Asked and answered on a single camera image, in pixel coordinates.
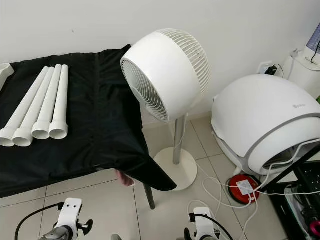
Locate white plastic table top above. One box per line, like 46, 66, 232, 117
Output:
0, 62, 14, 91

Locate black metal table leg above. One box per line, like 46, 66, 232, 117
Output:
142, 183, 156, 210

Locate red round device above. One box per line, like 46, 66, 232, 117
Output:
226, 174, 261, 205

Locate black metal rack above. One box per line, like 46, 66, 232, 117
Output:
262, 160, 320, 240

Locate black fabric table cover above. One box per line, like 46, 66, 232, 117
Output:
0, 45, 179, 199

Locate magenta plastic item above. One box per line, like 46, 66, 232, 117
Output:
308, 220, 320, 237

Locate white domed appliance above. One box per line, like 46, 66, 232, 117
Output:
211, 74, 320, 176

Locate black power plug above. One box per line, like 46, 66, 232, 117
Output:
265, 65, 280, 76

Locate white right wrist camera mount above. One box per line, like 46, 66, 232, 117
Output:
190, 206, 219, 240

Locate white power cable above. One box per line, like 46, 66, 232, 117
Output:
187, 140, 320, 240

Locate white pedestal fan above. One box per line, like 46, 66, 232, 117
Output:
120, 28, 212, 192

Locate white wall socket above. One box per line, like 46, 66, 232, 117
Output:
257, 61, 276, 76

